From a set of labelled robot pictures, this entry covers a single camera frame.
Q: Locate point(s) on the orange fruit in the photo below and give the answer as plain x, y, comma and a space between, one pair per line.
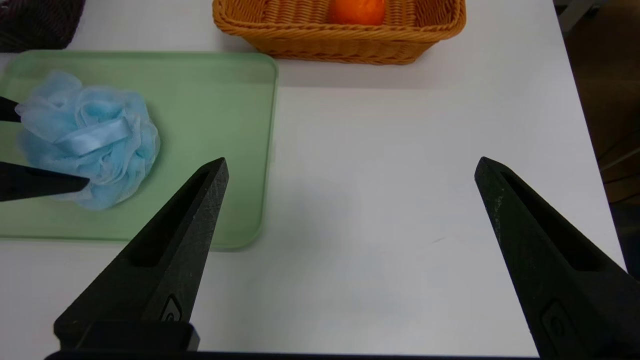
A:
357, 11

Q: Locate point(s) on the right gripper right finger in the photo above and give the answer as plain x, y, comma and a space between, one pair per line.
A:
560, 295

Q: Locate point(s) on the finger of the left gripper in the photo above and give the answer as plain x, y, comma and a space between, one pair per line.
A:
9, 111
35, 182

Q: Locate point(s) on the light green plastic tray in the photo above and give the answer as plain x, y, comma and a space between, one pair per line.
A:
210, 150

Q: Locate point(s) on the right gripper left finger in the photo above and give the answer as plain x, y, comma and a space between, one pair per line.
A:
165, 265

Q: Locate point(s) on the dark brown wicker basket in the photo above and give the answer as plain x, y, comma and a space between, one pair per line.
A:
35, 25

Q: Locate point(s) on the orange wicker basket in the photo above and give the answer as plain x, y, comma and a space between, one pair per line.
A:
340, 42

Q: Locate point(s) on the blue mesh bath loofah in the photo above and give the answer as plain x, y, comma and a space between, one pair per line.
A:
90, 135

